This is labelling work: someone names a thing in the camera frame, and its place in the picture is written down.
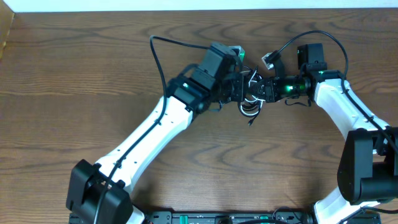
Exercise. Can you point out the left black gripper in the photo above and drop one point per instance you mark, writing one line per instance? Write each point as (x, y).
(239, 93)

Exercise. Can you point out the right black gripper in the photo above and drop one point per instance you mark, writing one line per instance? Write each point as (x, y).
(271, 94)

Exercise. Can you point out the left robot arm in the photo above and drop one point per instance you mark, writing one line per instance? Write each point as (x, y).
(100, 192)

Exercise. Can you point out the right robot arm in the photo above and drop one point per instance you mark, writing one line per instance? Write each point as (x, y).
(367, 173)

